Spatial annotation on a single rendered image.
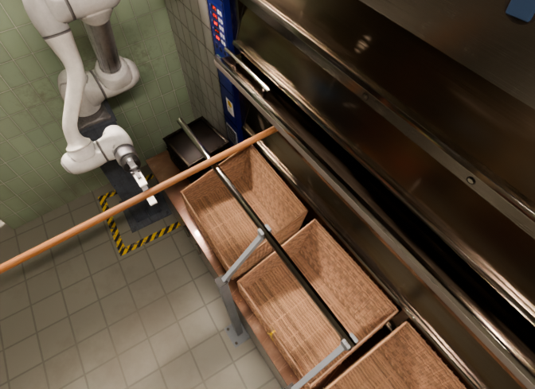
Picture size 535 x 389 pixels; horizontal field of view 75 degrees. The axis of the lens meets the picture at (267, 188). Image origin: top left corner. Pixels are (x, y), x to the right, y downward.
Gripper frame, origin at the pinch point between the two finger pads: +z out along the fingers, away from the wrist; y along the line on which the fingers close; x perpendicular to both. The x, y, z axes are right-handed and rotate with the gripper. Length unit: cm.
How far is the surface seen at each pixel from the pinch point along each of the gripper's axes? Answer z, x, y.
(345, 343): 87, -29, 2
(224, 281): 40.0, -9.1, 23.2
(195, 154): -39, -34, 39
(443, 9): 53, -66, -78
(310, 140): 29, -57, -22
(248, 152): -25, -61, 40
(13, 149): -120, 57, 52
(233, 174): -26, -50, 54
